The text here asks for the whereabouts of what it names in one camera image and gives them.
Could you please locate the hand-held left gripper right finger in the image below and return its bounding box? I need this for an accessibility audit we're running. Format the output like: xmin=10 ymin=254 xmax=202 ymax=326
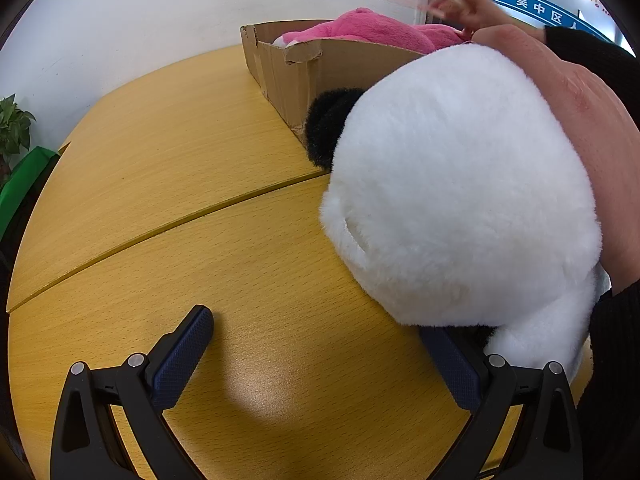
xmin=419 ymin=327 xmax=585 ymax=480

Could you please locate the white panda plush toy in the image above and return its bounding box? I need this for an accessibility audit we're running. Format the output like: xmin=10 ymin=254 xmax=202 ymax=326
xmin=305 ymin=42 xmax=612 ymax=390

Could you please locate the person's left forearm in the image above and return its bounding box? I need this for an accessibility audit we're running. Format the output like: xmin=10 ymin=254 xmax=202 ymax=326
xmin=542 ymin=25 xmax=640 ymax=111

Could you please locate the green potted plant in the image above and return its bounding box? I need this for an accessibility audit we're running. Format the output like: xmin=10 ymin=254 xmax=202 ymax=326
xmin=0 ymin=94 xmax=37 ymax=181

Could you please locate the long cardboard box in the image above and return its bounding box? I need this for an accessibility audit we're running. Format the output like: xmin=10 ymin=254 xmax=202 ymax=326
xmin=240 ymin=21 xmax=426 ymax=152

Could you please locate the person's right hand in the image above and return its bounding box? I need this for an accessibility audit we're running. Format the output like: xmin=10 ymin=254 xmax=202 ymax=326
xmin=472 ymin=24 xmax=640 ymax=297

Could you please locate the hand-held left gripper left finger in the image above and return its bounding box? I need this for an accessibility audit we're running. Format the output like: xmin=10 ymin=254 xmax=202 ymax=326
xmin=50 ymin=304 xmax=216 ymax=480

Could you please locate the pink plush bear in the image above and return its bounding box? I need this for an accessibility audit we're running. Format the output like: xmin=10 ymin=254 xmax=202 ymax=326
xmin=274 ymin=7 xmax=473 ymax=56

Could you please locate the person's left hand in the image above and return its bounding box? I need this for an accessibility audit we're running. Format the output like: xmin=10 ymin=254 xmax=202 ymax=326
xmin=427 ymin=0 xmax=548 ymax=40

